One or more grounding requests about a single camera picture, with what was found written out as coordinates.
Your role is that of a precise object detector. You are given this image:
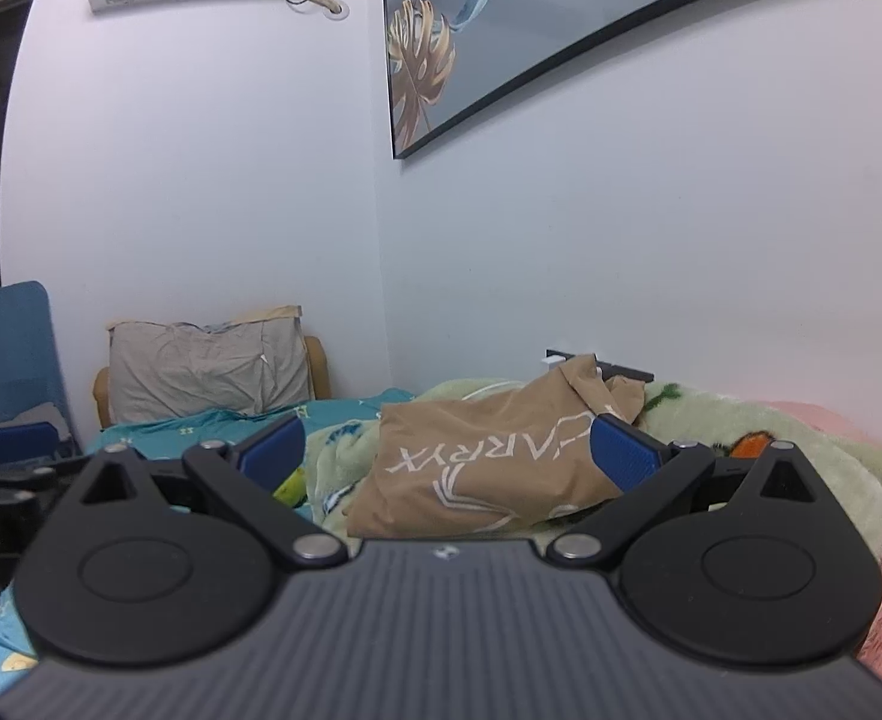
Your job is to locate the grey pillow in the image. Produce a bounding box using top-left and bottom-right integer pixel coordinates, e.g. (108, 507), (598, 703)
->
(109, 319), (314, 421)

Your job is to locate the pale yellow cloth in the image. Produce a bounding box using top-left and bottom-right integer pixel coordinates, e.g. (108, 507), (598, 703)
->
(106, 305), (305, 332)

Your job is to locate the blue covered chair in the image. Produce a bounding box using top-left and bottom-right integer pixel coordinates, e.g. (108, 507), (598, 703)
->
(0, 281), (76, 437)

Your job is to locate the tan printed shirt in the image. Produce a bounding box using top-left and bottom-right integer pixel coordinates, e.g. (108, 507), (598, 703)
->
(347, 354), (649, 539)

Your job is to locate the beige air conditioner hose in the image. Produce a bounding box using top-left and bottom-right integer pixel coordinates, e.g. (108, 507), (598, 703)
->
(275, 0), (353, 20)

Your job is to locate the teal printed bedsheet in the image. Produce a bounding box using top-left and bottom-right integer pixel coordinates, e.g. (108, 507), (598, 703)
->
(0, 388), (416, 677)

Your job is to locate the black wall shelf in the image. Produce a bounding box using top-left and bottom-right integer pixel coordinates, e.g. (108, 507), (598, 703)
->
(545, 349), (656, 383)

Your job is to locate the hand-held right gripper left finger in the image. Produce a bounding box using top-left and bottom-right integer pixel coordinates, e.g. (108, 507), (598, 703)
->
(73, 414), (350, 571)

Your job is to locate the green round plush toy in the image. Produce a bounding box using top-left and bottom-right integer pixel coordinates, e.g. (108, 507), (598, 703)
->
(274, 465), (311, 508)

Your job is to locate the framed wall painting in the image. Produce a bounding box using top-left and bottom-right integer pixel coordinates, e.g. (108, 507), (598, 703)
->
(381, 0), (882, 161)

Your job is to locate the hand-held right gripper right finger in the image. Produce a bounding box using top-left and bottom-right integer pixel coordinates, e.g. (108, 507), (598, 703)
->
(546, 412), (818, 571)

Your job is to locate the grey folded cloth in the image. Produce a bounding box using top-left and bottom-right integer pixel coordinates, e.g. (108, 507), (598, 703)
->
(6, 403), (71, 437)

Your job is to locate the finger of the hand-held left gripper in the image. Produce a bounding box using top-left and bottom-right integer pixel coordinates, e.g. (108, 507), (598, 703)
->
(0, 422), (88, 505)

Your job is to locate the green printed fleece blanket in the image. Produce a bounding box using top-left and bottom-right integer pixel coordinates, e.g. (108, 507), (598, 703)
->
(272, 379), (882, 563)

